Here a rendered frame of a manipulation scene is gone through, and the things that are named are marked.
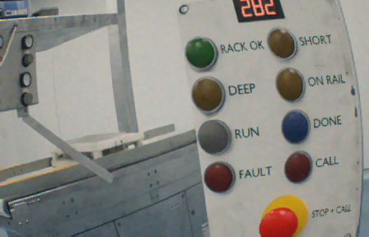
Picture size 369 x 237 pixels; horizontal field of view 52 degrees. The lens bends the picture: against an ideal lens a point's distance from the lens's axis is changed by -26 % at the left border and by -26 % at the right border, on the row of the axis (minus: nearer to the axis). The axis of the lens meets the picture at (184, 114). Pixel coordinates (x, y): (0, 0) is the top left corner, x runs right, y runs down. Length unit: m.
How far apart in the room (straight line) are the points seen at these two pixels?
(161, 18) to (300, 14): 4.27
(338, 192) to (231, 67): 0.16
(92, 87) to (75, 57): 0.47
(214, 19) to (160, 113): 4.27
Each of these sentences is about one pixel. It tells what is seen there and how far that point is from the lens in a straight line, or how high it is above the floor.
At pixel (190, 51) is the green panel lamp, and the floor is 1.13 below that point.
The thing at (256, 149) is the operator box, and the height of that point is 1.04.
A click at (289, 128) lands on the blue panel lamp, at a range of 0.40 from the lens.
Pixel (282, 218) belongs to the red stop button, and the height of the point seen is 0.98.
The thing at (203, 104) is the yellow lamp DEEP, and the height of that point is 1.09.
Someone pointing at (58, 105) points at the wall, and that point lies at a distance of 5.58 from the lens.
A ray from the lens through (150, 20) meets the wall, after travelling 4.71.
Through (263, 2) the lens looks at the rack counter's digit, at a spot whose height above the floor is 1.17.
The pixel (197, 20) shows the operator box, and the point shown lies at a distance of 0.43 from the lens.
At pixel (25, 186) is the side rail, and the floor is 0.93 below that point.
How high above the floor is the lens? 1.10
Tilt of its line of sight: 3 degrees down
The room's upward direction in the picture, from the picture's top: 9 degrees counter-clockwise
